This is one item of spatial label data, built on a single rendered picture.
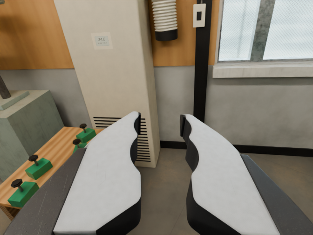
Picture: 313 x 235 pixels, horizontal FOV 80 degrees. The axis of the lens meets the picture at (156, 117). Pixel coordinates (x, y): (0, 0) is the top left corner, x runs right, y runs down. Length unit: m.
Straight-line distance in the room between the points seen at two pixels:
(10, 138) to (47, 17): 0.96
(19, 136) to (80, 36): 0.87
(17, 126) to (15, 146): 0.19
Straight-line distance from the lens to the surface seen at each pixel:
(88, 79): 1.48
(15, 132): 1.71
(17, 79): 2.33
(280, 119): 1.89
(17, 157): 1.90
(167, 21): 1.32
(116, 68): 1.35
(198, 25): 1.39
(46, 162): 1.26
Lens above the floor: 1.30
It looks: 31 degrees down
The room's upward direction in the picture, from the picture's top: 5 degrees counter-clockwise
